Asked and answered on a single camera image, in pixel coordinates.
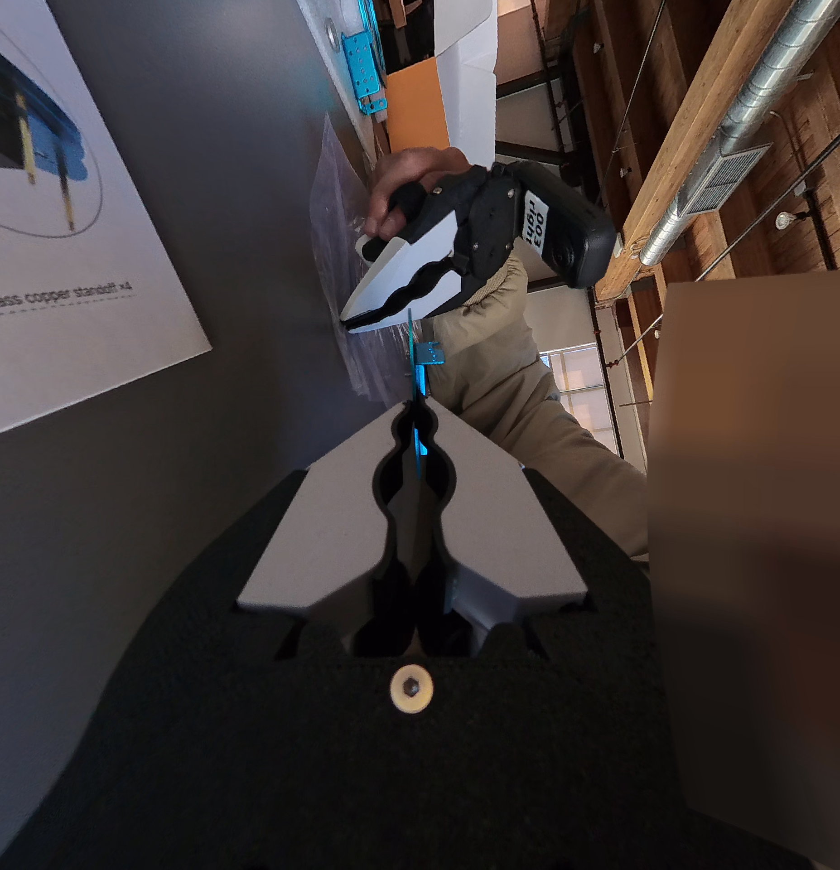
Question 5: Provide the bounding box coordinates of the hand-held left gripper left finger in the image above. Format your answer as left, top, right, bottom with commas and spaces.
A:
237, 401, 402, 643

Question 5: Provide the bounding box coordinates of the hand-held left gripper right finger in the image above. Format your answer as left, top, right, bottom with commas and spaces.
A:
420, 397, 589, 643

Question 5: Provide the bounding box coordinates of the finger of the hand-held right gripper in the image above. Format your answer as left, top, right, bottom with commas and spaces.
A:
345, 266, 467, 336
338, 212, 472, 324

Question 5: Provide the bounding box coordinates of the blue round metal plate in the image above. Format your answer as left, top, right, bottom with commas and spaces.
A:
405, 309, 429, 470

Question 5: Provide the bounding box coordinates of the person's right hand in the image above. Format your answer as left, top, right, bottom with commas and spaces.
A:
362, 146, 473, 240

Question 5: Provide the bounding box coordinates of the clear plastic bag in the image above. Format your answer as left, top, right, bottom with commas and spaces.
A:
310, 112, 421, 410

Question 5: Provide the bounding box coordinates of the orange cardboard box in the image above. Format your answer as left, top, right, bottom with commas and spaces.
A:
385, 0, 499, 159

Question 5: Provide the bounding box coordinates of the grid pane window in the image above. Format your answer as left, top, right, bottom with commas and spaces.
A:
539, 342, 625, 455

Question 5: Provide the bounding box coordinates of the white foam sheet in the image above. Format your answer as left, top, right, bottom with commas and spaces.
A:
296, 0, 394, 160

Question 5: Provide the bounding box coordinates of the white instruction sheet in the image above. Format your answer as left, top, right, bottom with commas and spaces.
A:
0, 0, 213, 441

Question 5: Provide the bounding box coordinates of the blue metal U bracket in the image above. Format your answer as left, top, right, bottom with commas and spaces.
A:
340, 30, 389, 118

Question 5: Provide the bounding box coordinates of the silver ventilation duct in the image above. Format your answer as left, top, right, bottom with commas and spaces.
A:
637, 0, 840, 267

